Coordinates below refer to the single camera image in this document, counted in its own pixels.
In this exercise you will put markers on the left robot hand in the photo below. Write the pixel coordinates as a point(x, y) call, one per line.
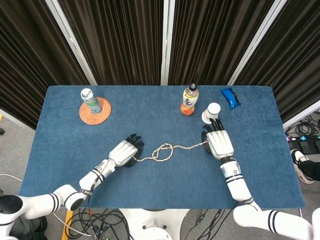
point(123, 152)

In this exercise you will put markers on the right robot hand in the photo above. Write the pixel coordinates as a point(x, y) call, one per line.
point(220, 143)

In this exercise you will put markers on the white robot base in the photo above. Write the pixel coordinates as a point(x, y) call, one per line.
point(155, 222)

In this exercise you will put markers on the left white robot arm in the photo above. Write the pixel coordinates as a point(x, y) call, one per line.
point(45, 202)

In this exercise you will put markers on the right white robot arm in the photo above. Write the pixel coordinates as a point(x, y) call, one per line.
point(240, 185)

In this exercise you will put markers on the white paper cup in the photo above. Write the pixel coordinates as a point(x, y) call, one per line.
point(211, 111)

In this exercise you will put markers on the round woven orange coaster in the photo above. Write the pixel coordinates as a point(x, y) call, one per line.
point(100, 117)

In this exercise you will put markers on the blue snack packet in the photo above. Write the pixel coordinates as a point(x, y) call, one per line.
point(230, 98)

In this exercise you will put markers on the blue table cloth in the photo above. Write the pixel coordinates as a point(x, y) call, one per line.
point(160, 185)

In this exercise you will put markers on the orange drink plastic bottle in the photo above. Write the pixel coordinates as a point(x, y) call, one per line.
point(189, 102)

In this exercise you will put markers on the black power strip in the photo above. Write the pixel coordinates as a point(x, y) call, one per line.
point(300, 139)

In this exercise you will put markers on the white sneaker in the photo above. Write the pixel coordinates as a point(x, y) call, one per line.
point(300, 160)

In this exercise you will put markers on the black trouser leg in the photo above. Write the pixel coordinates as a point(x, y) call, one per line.
point(311, 170)

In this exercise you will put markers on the dark brown curtain panel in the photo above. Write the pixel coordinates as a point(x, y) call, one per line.
point(120, 42)
point(210, 42)
point(25, 62)
point(295, 62)

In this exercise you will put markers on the white partition bottom rail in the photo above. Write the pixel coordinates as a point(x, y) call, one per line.
point(17, 120)
point(302, 117)

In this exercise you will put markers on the white partition post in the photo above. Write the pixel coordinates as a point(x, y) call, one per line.
point(166, 50)
point(257, 42)
point(71, 42)

